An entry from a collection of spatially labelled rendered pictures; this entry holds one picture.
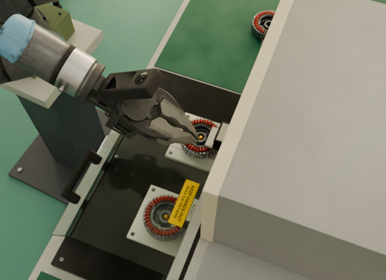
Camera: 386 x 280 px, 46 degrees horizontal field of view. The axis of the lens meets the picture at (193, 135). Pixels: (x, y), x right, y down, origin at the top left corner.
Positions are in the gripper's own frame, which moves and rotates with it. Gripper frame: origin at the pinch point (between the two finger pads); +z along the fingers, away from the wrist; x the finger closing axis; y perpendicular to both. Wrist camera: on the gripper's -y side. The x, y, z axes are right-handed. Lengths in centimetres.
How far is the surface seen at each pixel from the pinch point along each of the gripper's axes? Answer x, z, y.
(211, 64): -49, 7, 45
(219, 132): -20.2, 12.7, 28.8
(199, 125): -23.5, 9.1, 36.8
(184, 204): 8.2, 6.4, 10.3
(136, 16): -124, -25, 143
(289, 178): 8.6, 9.9, -19.2
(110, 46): -99, -28, 144
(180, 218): 11.0, 6.8, 10.1
